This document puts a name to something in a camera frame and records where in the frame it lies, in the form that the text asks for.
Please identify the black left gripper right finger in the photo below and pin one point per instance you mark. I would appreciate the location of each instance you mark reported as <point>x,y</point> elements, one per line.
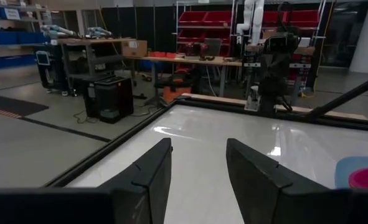
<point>264,189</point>

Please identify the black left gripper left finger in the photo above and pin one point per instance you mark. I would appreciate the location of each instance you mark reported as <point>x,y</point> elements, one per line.
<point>149,186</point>

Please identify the large light blue bowl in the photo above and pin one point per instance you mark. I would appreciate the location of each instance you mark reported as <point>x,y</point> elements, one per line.
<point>345,169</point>

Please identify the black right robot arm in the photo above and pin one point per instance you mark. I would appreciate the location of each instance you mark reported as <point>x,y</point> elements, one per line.
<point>274,81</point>

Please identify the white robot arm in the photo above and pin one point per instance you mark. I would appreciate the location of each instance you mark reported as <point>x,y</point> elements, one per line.
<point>253,17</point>

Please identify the shelf with blue bins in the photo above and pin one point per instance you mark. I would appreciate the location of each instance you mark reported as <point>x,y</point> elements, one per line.
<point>6,37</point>

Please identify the rack of red bins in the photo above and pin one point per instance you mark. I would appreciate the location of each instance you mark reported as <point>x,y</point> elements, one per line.
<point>202,21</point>

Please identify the wooden board beside table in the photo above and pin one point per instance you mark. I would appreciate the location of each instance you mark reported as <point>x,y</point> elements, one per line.
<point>221,100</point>

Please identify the red power drill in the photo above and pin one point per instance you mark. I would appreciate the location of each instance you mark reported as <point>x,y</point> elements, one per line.
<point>197,49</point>

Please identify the white round pillar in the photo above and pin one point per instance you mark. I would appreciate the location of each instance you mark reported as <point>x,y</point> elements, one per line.
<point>367,34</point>

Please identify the long wooden workbench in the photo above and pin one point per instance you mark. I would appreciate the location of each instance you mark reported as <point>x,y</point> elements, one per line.
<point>186,60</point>

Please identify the black computer tower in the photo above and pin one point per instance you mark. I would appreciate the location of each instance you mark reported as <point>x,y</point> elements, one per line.
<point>112,98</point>

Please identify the orange and black vacuum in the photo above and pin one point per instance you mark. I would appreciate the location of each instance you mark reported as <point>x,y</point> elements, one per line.
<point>174,90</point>

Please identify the cardboard box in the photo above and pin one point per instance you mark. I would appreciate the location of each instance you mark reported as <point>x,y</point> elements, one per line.
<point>134,48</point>

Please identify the black wheeled cart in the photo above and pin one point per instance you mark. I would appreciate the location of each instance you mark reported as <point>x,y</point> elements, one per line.
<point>51,70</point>

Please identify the dark floor mat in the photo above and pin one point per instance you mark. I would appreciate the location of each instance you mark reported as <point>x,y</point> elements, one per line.
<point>12,105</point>

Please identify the black diagonal frame strut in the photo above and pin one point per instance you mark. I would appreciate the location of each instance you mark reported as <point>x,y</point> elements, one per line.
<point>345,98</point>

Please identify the metal frame work table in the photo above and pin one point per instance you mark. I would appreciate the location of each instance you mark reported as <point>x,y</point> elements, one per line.
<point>90,53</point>

